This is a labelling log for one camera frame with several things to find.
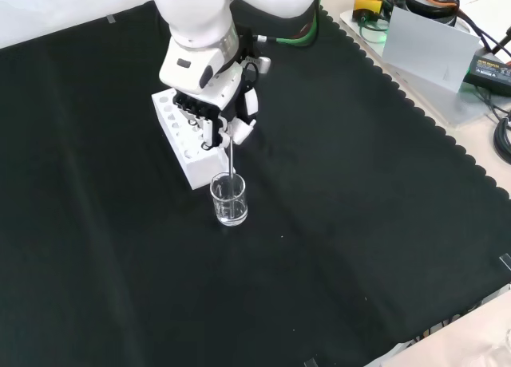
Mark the white test tube rack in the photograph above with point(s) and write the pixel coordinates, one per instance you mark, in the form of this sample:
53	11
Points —
199	169

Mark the black bench cloth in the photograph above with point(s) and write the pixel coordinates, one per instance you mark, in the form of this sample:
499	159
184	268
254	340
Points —
120	223

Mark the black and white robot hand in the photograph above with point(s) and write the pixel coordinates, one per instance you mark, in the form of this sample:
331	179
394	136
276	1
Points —
229	91

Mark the yellow stop button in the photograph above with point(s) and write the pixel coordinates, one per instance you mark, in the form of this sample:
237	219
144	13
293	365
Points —
369	0

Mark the clear cloth clip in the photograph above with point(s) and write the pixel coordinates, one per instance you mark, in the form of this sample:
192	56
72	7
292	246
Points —
505	261
310	363
112	19

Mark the clear glass beaker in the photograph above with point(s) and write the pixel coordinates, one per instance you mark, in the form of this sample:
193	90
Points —
231	217

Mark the black power adapter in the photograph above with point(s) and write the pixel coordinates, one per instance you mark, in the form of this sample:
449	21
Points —
493	69

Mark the clear glass rod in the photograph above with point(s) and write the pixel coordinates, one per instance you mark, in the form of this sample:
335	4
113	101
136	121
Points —
231	159

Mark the pale board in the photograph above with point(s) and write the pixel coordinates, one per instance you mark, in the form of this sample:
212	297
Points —
427	48

